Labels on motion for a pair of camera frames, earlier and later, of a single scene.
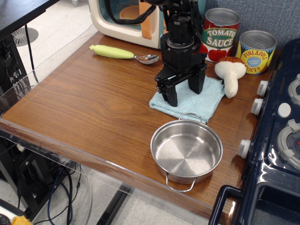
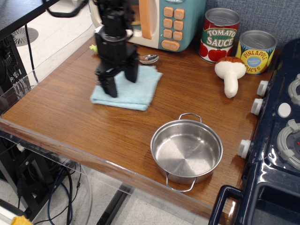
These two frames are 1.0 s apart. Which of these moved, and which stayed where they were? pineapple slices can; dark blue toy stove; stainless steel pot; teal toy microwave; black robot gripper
Moved: black robot gripper
Stayed: pineapple slices can; dark blue toy stove; stainless steel pot; teal toy microwave
